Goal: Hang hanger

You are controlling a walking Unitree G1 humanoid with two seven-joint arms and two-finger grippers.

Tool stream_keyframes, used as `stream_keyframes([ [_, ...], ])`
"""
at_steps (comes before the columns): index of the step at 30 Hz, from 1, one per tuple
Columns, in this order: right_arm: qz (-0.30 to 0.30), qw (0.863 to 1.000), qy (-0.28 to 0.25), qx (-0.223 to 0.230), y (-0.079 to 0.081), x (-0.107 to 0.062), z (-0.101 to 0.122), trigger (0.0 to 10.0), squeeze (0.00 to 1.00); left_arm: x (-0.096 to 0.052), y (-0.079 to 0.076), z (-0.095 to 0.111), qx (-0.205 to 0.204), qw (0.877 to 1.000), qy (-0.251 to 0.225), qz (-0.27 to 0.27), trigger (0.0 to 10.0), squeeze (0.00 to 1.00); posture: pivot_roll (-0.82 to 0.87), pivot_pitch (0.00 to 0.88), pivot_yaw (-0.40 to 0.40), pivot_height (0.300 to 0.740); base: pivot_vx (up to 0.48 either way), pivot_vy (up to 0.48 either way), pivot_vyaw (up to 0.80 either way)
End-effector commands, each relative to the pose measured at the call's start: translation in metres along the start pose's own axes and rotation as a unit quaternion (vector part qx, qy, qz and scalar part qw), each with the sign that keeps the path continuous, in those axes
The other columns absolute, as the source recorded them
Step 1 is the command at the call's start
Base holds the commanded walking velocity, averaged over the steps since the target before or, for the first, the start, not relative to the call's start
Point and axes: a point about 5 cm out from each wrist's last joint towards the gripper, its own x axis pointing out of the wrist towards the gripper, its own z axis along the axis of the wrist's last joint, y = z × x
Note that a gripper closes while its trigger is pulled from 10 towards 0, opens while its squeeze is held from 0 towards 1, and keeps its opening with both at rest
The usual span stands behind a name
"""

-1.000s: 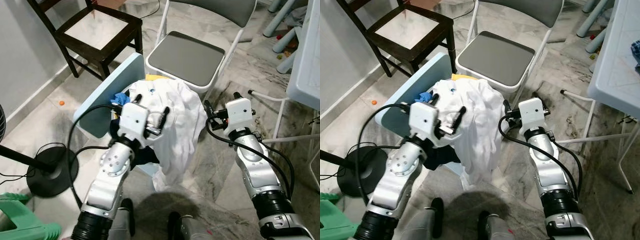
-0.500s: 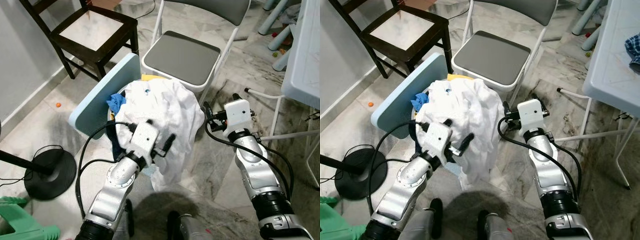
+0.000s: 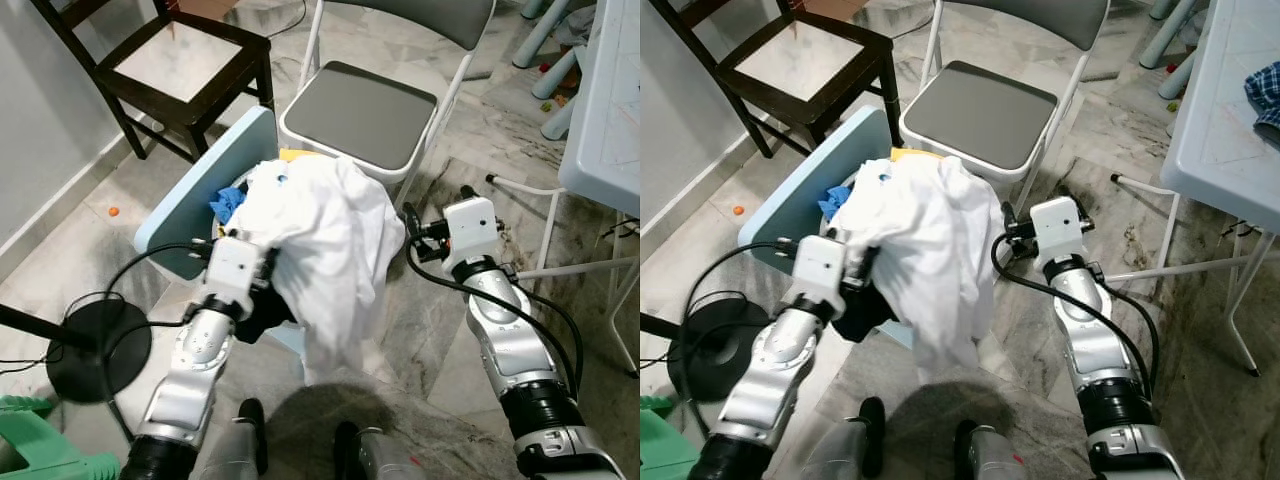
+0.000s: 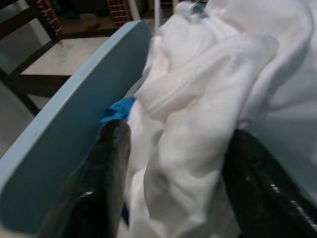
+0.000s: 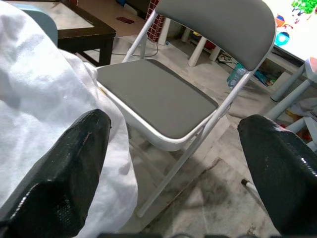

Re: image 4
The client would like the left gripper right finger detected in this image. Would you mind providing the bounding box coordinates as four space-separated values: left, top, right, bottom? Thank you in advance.
221 128 317 238

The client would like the bright blue cloth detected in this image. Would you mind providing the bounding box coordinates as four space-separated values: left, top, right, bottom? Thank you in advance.
99 97 136 128

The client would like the white garment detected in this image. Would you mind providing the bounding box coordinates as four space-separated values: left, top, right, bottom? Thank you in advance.
122 0 317 238

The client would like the dark wooden chair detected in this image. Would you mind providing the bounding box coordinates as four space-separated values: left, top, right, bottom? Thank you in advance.
0 0 136 117

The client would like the light blue laundry bin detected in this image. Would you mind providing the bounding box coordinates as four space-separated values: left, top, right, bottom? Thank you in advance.
0 19 153 235

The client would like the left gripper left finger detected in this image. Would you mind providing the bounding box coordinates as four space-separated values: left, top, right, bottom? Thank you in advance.
41 120 132 238

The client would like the light blue clothes clip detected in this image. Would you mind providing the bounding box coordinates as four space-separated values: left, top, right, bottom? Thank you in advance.
177 0 209 23

